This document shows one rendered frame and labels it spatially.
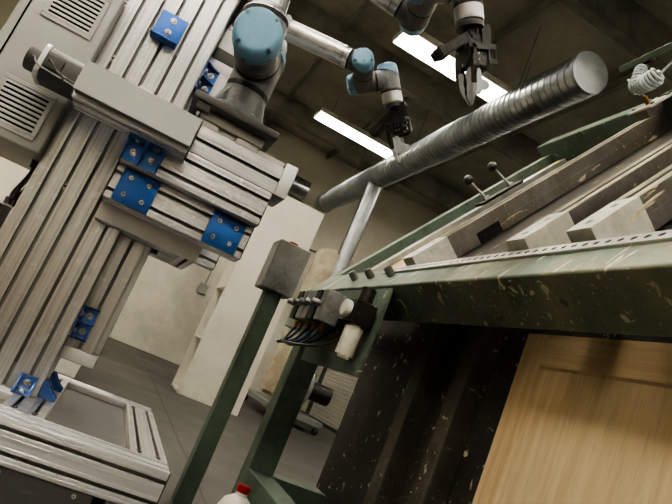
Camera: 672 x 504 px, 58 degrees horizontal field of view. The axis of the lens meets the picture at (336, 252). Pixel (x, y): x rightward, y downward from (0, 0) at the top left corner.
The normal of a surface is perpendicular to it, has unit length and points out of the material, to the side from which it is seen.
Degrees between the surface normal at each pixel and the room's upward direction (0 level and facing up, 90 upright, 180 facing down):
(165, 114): 90
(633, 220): 90
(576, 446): 90
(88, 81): 90
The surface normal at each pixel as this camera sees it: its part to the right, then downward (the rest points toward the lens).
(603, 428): -0.86, -0.43
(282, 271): 0.33, -0.08
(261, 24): 0.09, -0.05
